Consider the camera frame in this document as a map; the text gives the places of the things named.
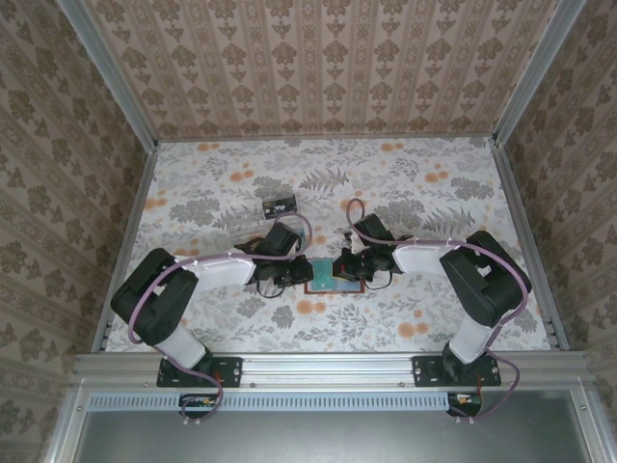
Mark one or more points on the brown leather card holder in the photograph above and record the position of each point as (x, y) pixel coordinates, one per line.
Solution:
(349, 288)

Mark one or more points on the teal card with white print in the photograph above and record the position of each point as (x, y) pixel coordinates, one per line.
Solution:
(322, 277)

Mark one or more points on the black VIP card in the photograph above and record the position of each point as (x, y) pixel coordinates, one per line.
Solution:
(279, 207)

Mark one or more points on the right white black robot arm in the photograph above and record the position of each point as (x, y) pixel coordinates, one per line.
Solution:
(482, 280)

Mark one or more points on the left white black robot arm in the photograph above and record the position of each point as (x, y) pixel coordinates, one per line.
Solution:
(154, 299)

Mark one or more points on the clear acrylic card organizer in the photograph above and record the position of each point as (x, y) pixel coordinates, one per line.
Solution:
(248, 229)

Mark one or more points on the floral patterned table covering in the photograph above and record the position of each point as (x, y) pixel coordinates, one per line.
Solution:
(385, 313)

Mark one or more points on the grey metal panel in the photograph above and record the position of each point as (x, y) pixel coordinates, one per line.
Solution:
(328, 439)

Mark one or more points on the black connector board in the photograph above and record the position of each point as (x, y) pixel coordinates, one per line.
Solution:
(195, 410)
(470, 407)

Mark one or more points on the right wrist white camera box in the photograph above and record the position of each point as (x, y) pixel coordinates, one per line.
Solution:
(356, 247)

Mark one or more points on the wide aluminium mounting rail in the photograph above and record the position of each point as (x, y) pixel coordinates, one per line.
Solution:
(328, 369)

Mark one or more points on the thin aluminium table rail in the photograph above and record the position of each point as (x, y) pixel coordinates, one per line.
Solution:
(328, 139)

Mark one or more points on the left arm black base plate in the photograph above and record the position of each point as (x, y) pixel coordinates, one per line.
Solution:
(231, 371)

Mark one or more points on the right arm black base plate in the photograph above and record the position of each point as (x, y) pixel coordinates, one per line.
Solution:
(426, 371)

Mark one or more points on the aluminium table side rail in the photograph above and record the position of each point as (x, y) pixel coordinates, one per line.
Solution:
(514, 193)
(134, 217)

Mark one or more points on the slanted aluminium frame post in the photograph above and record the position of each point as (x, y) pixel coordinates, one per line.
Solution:
(536, 72)
(112, 77)

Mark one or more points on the short aluminium frame leg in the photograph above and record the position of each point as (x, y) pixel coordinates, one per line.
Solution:
(589, 424)
(70, 419)

